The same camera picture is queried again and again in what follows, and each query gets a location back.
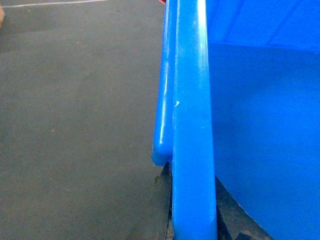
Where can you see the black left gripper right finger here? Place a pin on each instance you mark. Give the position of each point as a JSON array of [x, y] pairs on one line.
[[233, 223]]

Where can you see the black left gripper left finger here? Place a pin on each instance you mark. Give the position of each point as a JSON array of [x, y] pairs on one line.
[[163, 184]]

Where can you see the large blue plastic crate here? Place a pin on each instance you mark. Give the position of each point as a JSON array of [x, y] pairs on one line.
[[239, 104]]

